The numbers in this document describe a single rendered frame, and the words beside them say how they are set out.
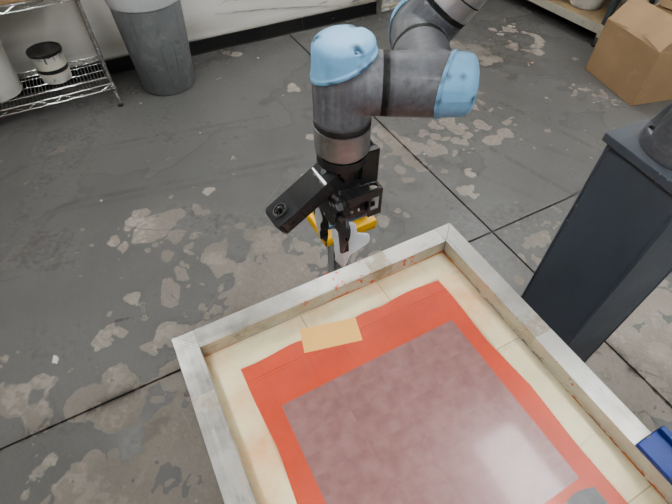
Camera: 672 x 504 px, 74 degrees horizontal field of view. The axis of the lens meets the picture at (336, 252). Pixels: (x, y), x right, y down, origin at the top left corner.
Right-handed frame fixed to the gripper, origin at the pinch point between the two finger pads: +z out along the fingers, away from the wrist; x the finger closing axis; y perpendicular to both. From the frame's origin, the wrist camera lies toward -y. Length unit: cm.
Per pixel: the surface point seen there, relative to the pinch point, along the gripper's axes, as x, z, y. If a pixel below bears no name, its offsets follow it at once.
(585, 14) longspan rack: 196, 93, 331
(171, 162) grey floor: 186, 108, -11
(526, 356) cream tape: -27.6, 12.9, 23.8
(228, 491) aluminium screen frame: -24.7, 9.3, -28.3
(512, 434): -36.5, 12.9, 12.6
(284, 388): -13.4, 12.8, -15.5
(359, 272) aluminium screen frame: -0.5, 9.4, 5.9
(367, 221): 13.3, 13.1, 16.0
